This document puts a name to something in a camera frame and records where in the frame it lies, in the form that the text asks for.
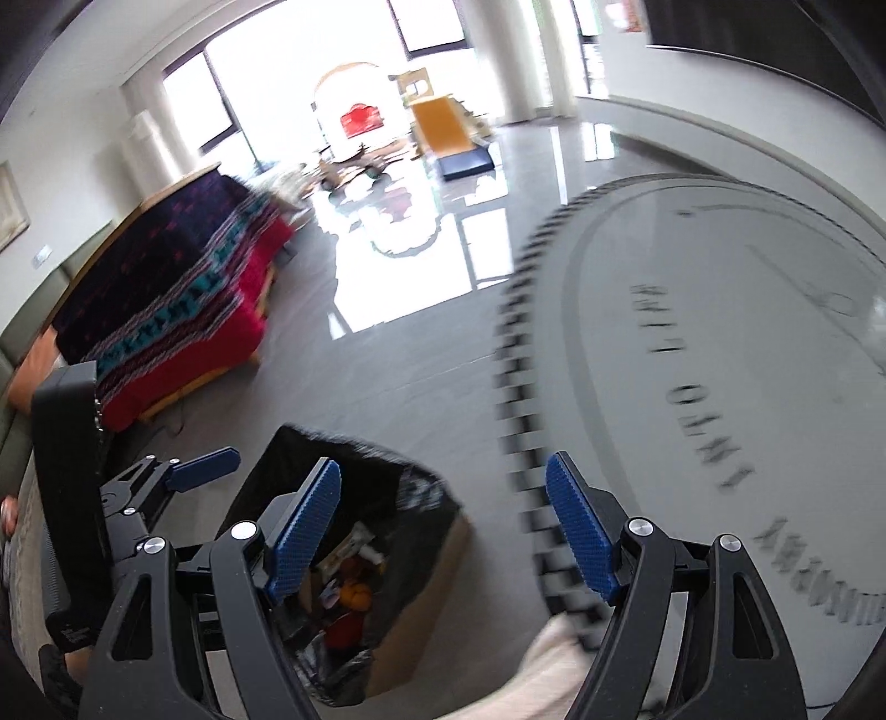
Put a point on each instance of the person's white trouser leg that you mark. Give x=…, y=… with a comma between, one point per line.
x=540, y=664

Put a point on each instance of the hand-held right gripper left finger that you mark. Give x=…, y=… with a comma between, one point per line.
x=304, y=533

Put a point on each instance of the cardboard box with black bag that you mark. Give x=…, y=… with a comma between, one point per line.
x=415, y=484

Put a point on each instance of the wooden bed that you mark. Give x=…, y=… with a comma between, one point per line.
x=258, y=318

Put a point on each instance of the orange tangerine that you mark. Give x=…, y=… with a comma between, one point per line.
x=356, y=597

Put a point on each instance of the white standing air conditioner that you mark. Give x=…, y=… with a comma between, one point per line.
x=152, y=156

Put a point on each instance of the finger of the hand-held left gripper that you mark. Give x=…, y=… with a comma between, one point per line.
x=204, y=467

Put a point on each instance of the red table tennis paddle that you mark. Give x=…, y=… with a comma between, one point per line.
x=345, y=630

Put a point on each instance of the white wall switch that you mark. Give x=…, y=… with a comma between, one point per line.
x=41, y=256

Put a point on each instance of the green sofa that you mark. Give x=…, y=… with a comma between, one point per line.
x=41, y=298

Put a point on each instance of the blue floor mat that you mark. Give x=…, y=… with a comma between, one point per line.
x=467, y=165

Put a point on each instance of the white curtain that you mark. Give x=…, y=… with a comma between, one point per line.
x=516, y=62

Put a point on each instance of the framed wall picture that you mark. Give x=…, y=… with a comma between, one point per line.
x=10, y=204

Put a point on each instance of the person's left hand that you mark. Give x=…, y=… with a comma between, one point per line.
x=8, y=516

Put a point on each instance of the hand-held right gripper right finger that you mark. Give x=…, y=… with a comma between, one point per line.
x=578, y=533

